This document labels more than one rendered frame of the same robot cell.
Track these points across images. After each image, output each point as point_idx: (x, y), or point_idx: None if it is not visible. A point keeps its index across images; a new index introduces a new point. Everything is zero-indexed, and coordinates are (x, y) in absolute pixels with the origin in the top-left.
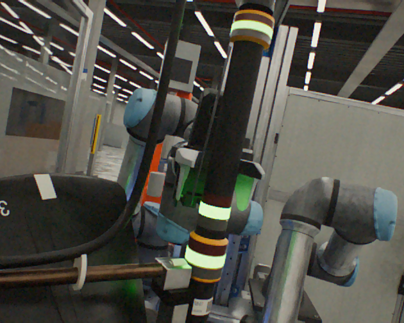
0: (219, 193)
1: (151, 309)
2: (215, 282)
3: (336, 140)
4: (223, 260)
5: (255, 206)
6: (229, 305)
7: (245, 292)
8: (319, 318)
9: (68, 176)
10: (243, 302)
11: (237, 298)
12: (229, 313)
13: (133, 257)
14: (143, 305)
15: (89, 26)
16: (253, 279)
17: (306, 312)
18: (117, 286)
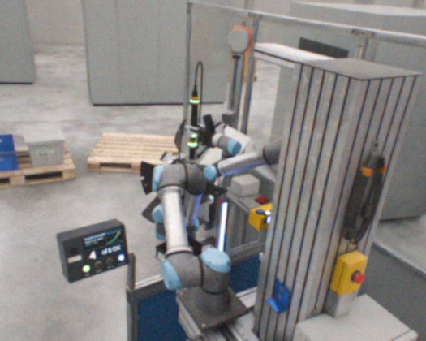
0: None
1: (223, 192)
2: (189, 148)
3: None
4: (188, 143)
5: (208, 166)
6: (249, 310)
7: (255, 340)
8: (178, 293)
9: (223, 133)
10: (245, 323)
11: (251, 324)
12: (242, 301)
13: (207, 148)
14: (200, 153)
15: None
16: (245, 310)
17: (189, 293)
18: (204, 148)
